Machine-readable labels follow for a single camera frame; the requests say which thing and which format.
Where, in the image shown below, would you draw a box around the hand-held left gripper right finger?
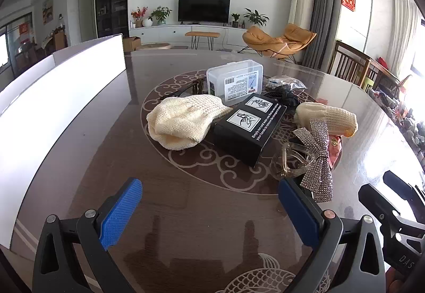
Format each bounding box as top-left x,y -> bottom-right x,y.
278,177 -> 387,293

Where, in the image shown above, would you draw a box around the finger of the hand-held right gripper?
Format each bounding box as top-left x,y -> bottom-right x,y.
383,171 -> 425,205
358,183 -> 403,229

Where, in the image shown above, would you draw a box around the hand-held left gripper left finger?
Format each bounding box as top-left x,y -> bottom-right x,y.
32,177 -> 143,293

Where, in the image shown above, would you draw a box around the rhinestone bow hair clip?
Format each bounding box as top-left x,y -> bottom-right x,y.
292,118 -> 334,203

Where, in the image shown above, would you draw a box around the pink snack packet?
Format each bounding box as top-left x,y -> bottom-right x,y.
327,134 -> 346,167

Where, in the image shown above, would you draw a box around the black cardboard box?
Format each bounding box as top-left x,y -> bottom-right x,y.
211,93 -> 288,168

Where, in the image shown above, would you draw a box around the black bow headband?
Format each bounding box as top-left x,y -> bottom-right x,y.
264,85 -> 303,108

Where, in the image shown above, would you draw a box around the white storage box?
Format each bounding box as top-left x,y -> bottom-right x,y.
0,33 -> 127,250

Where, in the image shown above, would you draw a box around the clear plastic box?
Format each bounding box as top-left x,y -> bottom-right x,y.
206,60 -> 264,107

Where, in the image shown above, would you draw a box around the clear hair claw clip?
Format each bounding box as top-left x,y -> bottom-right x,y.
270,141 -> 316,178

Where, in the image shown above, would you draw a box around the cluttered side shelf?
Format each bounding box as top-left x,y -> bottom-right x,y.
365,80 -> 425,164

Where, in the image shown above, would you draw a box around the cream knitted mitt yellow trim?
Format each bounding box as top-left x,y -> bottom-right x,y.
294,101 -> 358,138

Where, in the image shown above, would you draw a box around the plain cream knitted mitt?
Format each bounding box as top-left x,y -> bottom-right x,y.
146,95 -> 233,151

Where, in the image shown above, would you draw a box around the plastic bag of cotton swabs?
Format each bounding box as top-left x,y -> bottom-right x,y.
266,75 -> 307,92

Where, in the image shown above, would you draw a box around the wooden slatted chair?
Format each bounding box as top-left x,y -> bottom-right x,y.
327,41 -> 402,94

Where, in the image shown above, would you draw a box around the dark eyeglasses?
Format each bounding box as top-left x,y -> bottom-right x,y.
159,79 -> 208,101

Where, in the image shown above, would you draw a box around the white sheer curtain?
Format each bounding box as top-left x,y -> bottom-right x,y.
387,0 -> 419,78

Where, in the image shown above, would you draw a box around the orange lounge chair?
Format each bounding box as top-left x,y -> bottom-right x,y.
242,23 -> 317,63

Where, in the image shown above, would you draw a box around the white television cabinet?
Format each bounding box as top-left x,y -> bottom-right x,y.
129,24 -> 253,48

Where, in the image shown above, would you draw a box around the grey curtain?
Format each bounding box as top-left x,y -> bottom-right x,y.
300,0 -> 339,71

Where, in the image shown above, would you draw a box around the orange bench with metal legs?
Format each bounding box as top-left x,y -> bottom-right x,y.
185,31 -> 220,49

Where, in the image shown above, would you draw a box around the red flowers in vase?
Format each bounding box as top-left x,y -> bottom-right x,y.
131,7 -> 148,28

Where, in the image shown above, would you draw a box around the large leafy potted plant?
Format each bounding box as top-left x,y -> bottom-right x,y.
243,8 -> 269,27

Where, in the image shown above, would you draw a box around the white door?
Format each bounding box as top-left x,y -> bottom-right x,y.
79,0 -> 93,43

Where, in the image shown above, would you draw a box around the green potted plant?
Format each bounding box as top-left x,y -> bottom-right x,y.
148,6 -> 172,25

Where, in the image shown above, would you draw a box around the cloth-covered standing air conditioner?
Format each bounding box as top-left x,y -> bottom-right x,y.
288,0 -> 316,31

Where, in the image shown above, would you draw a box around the black television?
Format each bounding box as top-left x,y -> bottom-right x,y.
178,0 -> 231,23

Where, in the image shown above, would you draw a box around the framed wall painting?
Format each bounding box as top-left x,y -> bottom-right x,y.
42,0 -> 54,25

